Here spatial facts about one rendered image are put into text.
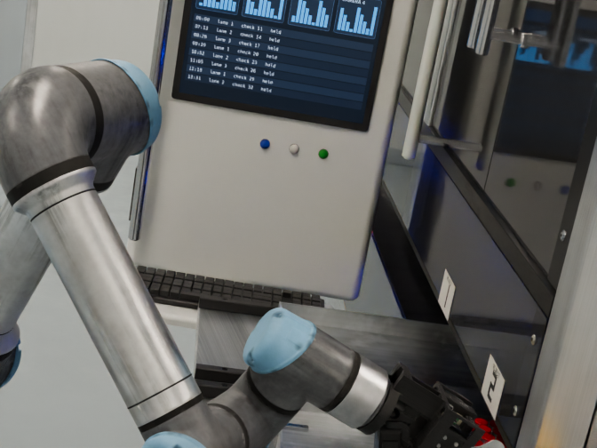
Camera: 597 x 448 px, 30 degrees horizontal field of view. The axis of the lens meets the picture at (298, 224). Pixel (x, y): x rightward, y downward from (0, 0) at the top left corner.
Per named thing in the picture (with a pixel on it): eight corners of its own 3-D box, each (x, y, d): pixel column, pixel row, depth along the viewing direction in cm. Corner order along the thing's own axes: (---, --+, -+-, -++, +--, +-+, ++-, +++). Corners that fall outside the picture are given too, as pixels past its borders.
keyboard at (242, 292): (323, 304, 231) (325, 293, 230) (324, 331, 217) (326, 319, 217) (131, 272, 229) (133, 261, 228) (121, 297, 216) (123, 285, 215)
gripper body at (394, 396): (491, 436, 123) (404, 382, 120) (444, 493, 125) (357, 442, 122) (476, 404, 130) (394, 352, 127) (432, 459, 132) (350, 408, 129)
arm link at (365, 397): (324, 423, 121) (318, 389, 129) (358, 444, 122) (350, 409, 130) (364, 371, 120) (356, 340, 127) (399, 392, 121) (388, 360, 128)
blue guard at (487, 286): (354, 114, 325) (365, 52, 320) (517, 450, 142) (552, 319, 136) (351, 114, 325) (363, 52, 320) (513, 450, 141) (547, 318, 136)
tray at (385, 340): (459, 344, 203) (464, 326, 202) (491, 412, 178) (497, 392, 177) (275, 319, 199) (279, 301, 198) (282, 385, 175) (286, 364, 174)
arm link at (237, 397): (168, 441, 124) (220, 379, 119) (219, 406, 134) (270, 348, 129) (215, 493, 123) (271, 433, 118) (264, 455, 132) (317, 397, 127)
